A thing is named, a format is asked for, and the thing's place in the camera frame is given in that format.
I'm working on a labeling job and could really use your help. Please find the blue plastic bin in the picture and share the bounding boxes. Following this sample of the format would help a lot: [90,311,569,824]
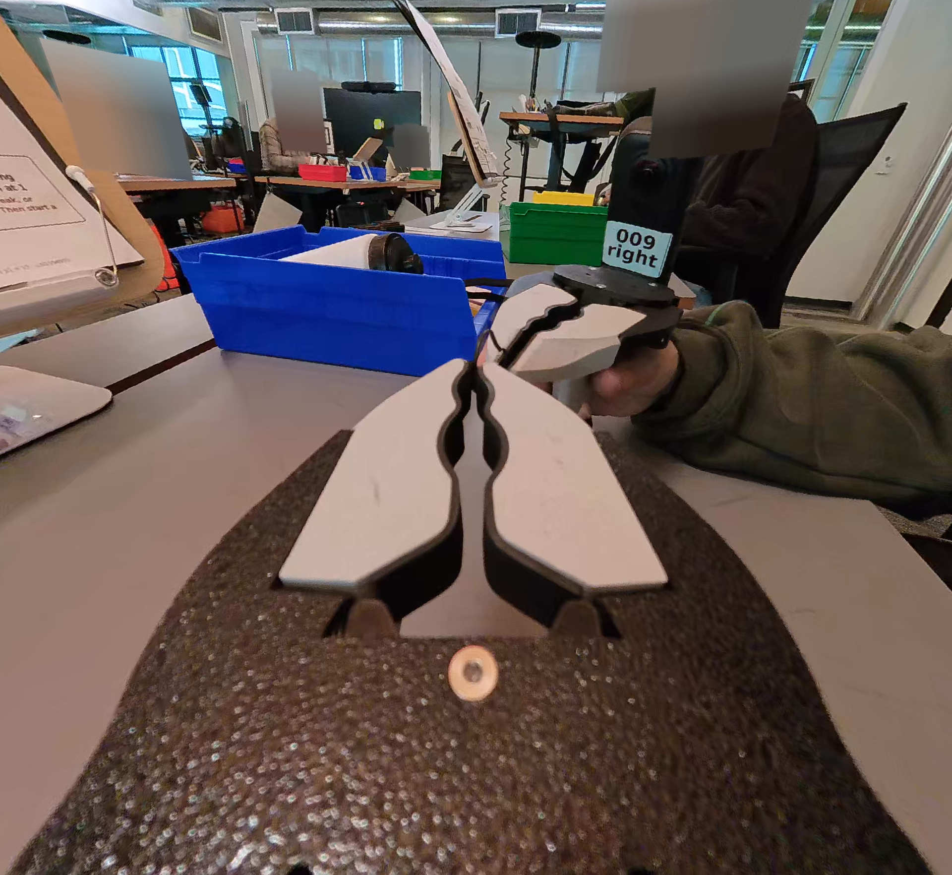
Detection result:
[170,224,510,377]

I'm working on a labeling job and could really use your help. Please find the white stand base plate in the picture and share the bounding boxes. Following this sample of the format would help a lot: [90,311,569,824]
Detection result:
[0,365,114,458]
[427,187,501,232]

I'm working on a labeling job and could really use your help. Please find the person's right hand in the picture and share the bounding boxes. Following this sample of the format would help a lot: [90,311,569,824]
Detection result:
[579,339,685,422]

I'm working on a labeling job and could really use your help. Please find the white bottle black cap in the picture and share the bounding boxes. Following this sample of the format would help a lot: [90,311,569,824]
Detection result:
[279,231,425,275]

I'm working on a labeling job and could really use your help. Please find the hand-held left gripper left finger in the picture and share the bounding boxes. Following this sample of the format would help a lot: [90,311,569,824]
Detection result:
[278,359,475,621]

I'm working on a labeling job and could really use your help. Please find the wooden desk black legs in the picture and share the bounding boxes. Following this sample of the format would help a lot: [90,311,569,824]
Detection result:
[119,174,239,251]

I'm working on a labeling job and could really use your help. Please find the person's right forearm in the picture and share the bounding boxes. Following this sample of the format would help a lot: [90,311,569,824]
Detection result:
[632,301,952,511]

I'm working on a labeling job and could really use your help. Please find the wooden standing desk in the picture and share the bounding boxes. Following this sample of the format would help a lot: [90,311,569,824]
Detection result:
[498,110,624,202]

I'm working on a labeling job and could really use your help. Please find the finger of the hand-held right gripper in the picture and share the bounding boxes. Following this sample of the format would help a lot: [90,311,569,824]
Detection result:
[483,282,581,364]
[508,304,648,418]

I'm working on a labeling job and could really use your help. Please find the orange traffic cone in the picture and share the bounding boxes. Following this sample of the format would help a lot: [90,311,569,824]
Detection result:
[149,220,183,292]

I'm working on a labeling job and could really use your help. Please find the black wall monitor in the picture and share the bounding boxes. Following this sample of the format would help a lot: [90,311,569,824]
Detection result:
[323,86,422,158]

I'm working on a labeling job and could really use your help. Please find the green plastic bin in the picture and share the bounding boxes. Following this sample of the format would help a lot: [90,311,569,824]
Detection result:
[508,201,609,266]

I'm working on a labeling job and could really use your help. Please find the thin black cord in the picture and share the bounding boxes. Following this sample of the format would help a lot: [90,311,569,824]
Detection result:
[473,328,514,370]

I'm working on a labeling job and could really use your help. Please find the black office chair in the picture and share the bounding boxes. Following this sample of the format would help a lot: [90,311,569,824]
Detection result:
[744,103,908,329]

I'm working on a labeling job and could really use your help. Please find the instruction board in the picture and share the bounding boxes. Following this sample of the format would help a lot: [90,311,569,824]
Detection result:
[0,15,166,340]
[390,0,501,188]

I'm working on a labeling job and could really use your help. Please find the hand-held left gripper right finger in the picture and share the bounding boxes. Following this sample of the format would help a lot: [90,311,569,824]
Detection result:
[476,362,670,628]

